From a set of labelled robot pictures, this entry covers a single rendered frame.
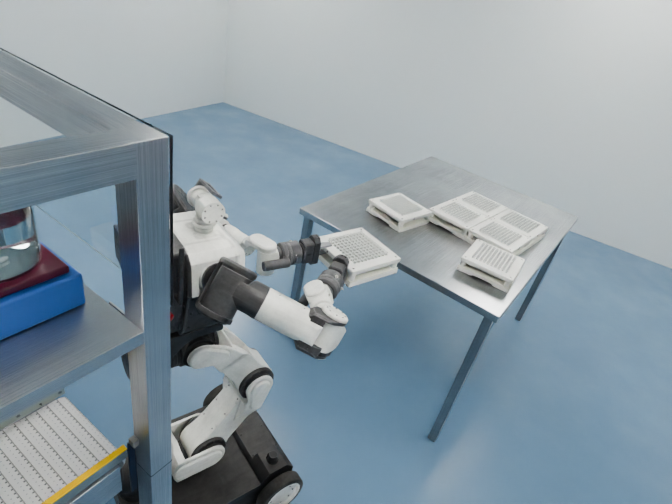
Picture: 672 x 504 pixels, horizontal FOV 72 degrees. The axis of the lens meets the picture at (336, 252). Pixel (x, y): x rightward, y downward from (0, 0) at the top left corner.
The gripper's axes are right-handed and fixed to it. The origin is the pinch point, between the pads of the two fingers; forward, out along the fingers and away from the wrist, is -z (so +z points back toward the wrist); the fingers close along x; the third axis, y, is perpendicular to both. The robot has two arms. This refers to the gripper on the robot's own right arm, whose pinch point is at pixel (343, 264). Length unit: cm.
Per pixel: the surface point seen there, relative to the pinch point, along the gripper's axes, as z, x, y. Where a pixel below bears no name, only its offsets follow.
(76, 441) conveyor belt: 88, 15, -34
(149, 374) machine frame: 84, -17, -14
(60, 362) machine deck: 97, -29, -20
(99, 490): 93, 19, -23
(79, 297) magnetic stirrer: 85, -31, -28
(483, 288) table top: -48, 19, 53
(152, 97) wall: -312, 84, -346
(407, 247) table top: -60, 19, 15
